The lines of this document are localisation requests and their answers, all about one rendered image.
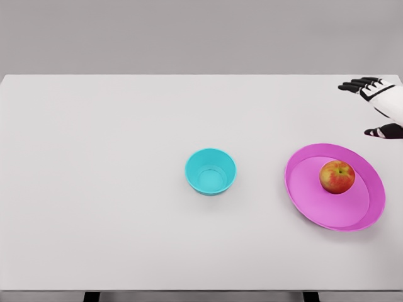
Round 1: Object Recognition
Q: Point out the blue bowl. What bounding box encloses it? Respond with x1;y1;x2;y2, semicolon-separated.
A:
184;148;237;197

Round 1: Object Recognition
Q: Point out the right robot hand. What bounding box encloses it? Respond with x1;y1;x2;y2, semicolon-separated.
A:
338;77;403;140

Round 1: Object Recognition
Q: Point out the pink plate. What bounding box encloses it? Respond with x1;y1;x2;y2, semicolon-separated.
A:
285;143;386;233

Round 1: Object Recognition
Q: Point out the red yellow apple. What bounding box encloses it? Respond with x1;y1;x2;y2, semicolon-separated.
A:
319;160;356;194

